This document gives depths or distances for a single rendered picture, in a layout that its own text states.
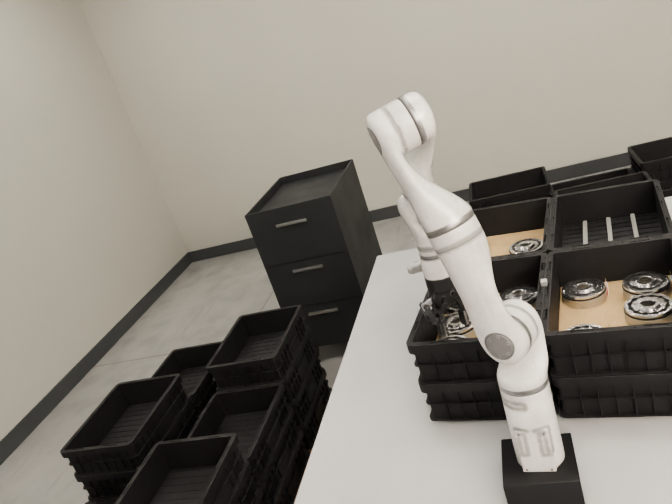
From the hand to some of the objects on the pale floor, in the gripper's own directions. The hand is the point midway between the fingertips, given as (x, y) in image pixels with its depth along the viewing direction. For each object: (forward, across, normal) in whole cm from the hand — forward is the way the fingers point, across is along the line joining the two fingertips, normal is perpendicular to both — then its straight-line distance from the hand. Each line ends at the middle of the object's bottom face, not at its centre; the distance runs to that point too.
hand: (453, 324), depth 147 cm
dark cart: (+93, +38, +180) cm, 206 cm away
